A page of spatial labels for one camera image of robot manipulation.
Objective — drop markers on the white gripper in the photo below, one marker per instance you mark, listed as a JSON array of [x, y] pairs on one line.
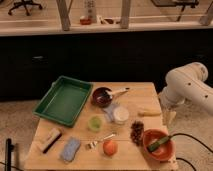
[[168, 115]]

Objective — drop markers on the yellow banana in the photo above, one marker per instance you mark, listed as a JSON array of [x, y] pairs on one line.
[[146, 112]]

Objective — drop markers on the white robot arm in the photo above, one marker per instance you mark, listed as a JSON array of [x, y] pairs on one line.
[[185, 83]]

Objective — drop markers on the green plastic tray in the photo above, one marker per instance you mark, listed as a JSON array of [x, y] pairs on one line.
[[64, 101]]

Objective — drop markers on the brown grape bunch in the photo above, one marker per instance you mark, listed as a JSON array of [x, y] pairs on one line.
[[137, 129]]

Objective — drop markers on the green cucumber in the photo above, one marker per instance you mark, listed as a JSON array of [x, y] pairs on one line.
[[155, 145]]

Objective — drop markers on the orange bowl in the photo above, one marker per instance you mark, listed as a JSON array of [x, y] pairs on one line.
[[164, 152]]

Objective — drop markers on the white cup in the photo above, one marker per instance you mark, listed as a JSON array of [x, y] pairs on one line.
[[121, 115]]

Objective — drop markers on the wooden table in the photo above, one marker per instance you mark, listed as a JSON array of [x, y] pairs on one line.
[[129, 156]]

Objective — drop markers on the blue grey cloth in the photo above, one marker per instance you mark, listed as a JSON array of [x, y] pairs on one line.
[[109, 111]]

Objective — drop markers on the orange fruit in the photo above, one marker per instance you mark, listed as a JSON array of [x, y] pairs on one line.
[[110, 147]]

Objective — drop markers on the dark brown bowl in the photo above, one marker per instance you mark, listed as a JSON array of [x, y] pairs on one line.
[[101, 97]]

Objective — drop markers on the green cup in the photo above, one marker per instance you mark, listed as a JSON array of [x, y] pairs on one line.
[[94, 124]]

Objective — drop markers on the blue sponge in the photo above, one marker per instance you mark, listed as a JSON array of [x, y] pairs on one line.
[[70, 149]]

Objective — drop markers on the red object on shelf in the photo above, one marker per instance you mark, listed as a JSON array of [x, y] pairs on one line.
[[85, 21]]

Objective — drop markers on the wooden brush block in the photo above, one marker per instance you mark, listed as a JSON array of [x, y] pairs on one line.
[[45, 144]]

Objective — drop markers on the black stand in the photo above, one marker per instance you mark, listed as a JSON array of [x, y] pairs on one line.
[[8, 154]]

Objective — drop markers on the black office chair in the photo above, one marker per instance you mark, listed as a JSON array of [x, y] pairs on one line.
[[25, 4]]

